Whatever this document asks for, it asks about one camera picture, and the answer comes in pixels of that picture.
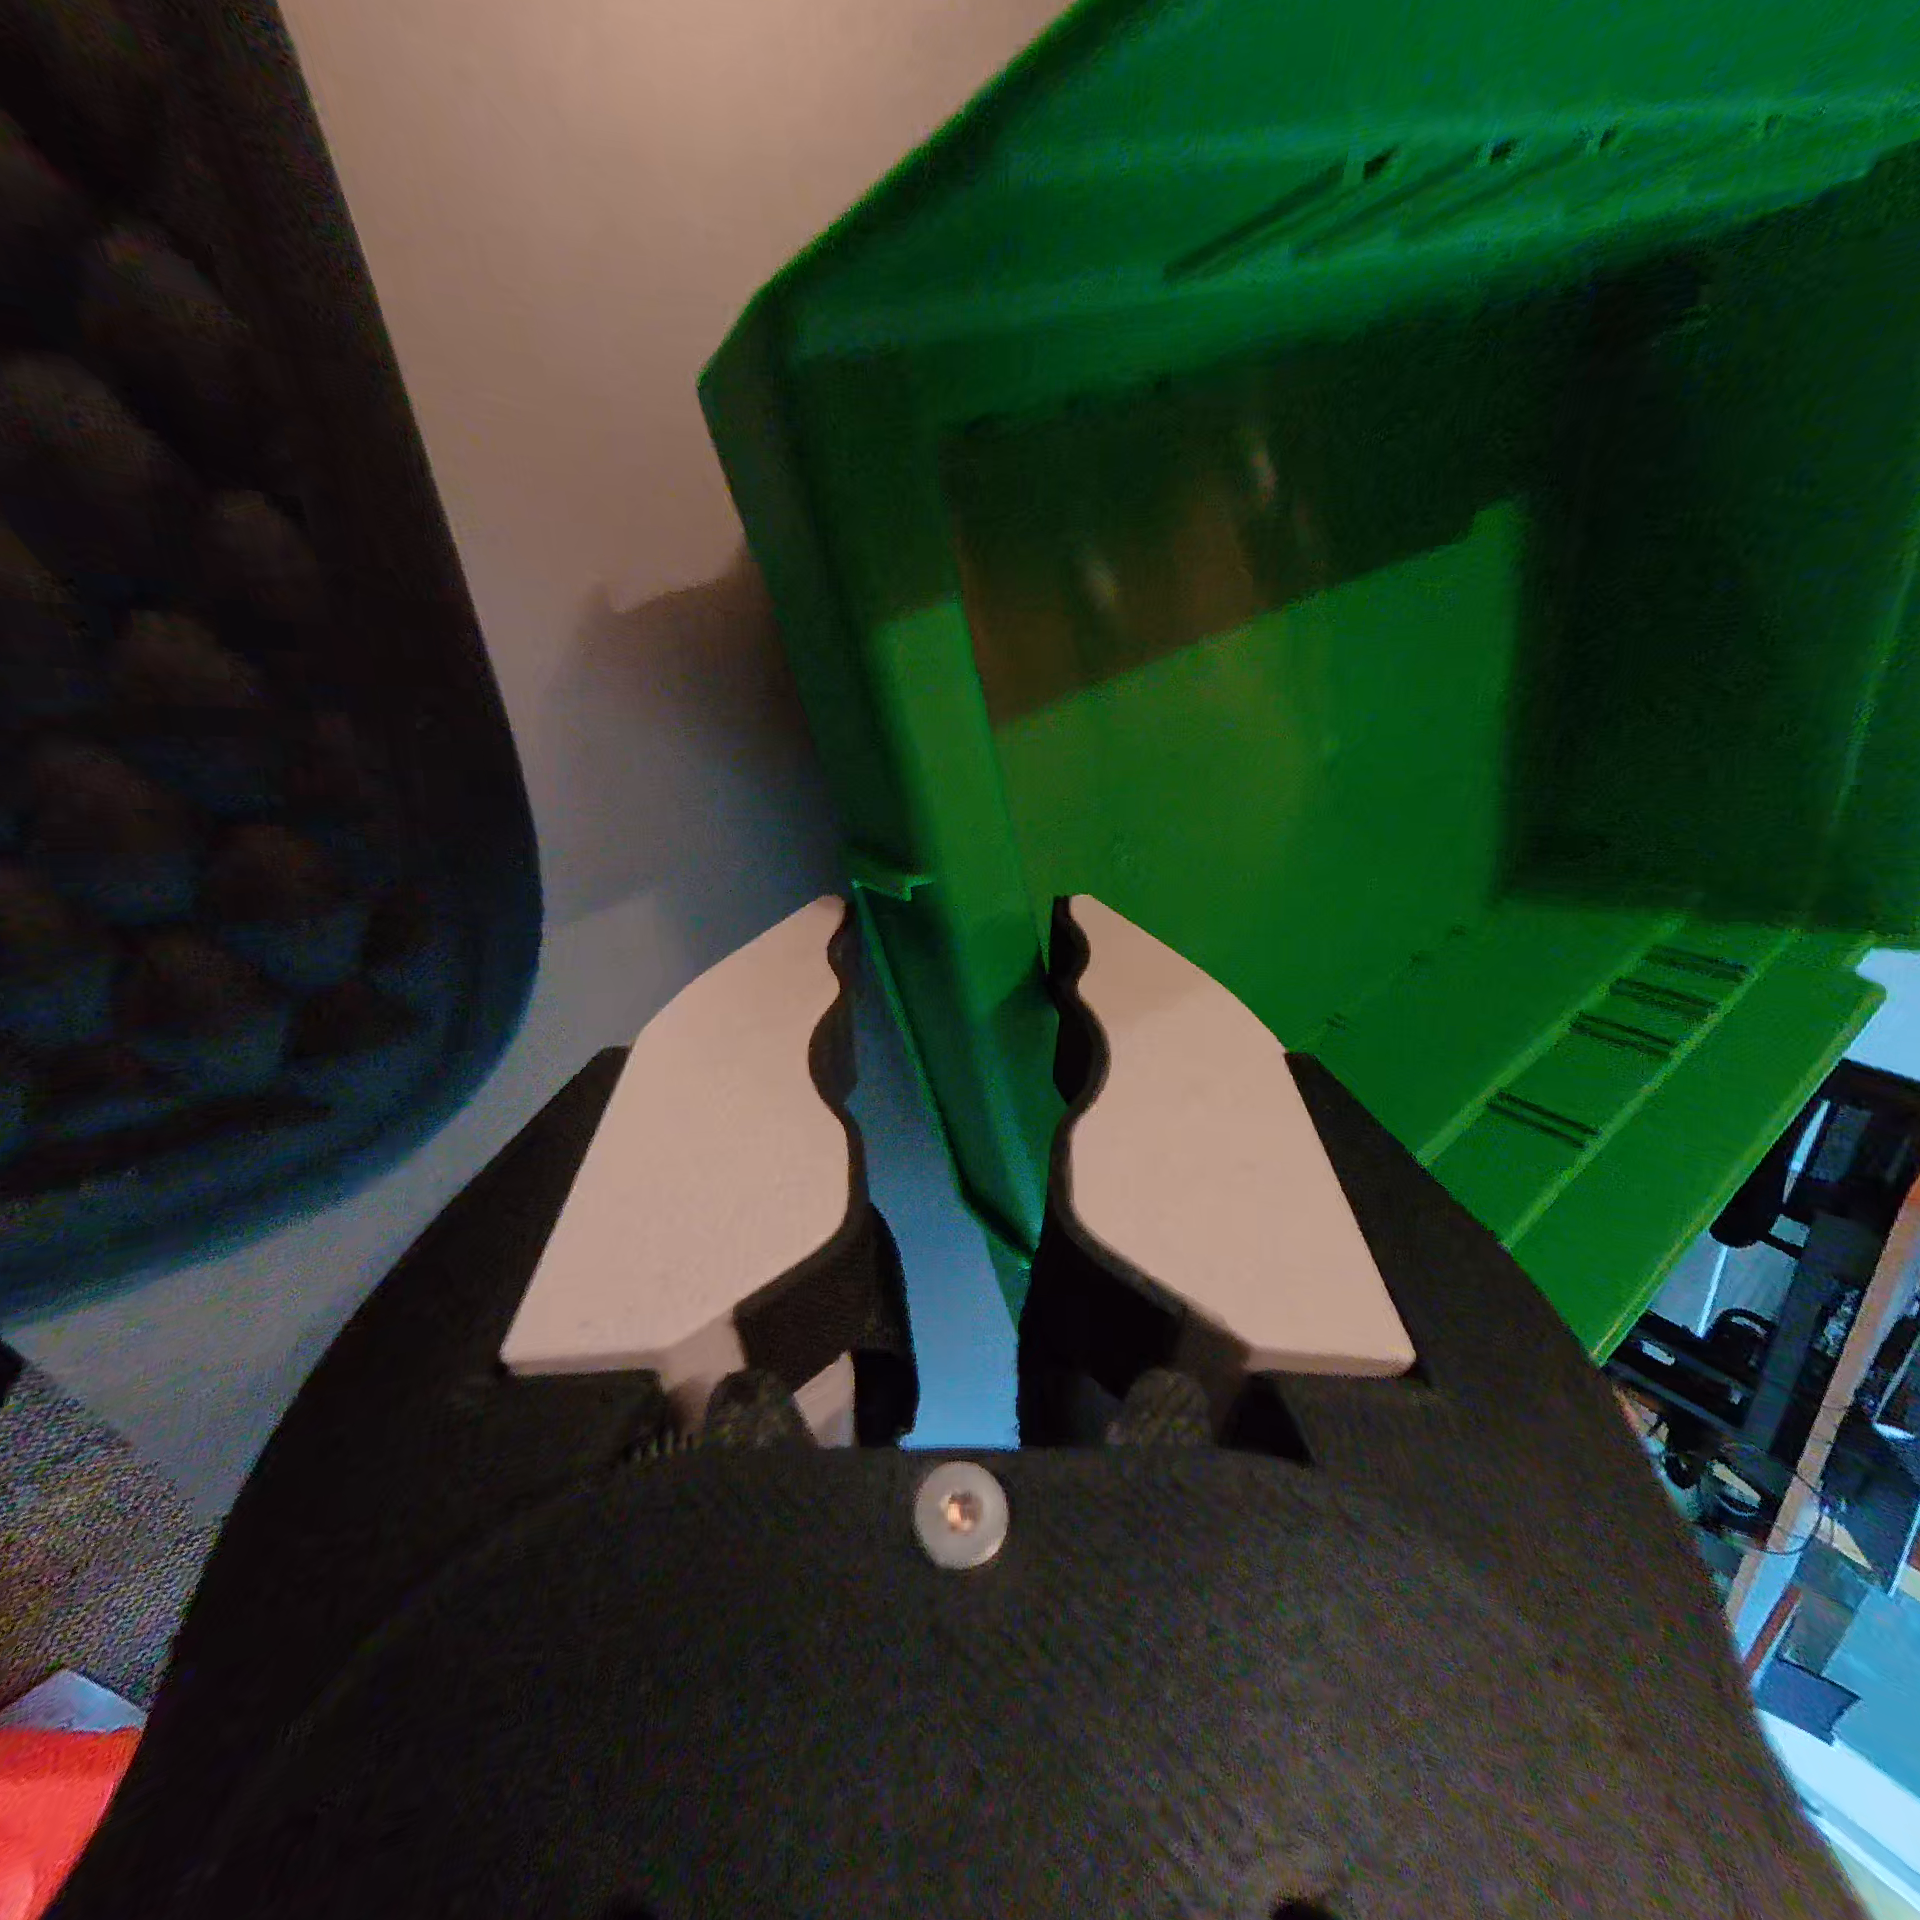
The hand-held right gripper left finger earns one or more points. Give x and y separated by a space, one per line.
705 1185

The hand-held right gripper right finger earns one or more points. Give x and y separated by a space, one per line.
1215 1200

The green plastic bin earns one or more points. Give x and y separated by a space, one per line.
1276 810

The black bumpy object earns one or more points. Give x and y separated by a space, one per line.
181 598

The red object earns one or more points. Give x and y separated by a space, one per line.
54 1816

